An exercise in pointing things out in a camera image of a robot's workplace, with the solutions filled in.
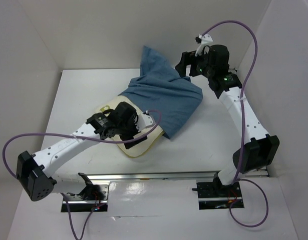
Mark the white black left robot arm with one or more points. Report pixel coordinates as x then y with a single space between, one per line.
35 171

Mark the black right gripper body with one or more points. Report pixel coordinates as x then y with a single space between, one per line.
202 61

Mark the cream quilted pillow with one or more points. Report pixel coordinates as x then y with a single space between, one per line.
143 146

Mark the aluminium front rail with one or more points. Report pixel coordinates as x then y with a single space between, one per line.
150 176

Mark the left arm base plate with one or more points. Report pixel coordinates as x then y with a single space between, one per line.
93 197

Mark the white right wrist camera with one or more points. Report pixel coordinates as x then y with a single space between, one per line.
202 41

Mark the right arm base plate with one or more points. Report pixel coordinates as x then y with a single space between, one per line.
210 198

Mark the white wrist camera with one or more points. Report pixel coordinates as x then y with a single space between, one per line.
144 121
202 41

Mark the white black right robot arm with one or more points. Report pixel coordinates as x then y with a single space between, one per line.
258 147

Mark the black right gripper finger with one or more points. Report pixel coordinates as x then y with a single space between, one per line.
182 65
194 68

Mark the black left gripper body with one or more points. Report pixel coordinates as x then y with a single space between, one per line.
127 130

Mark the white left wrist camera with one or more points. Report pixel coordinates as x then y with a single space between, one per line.
144 121

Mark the blue pillowcase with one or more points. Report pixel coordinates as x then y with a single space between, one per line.
160 87

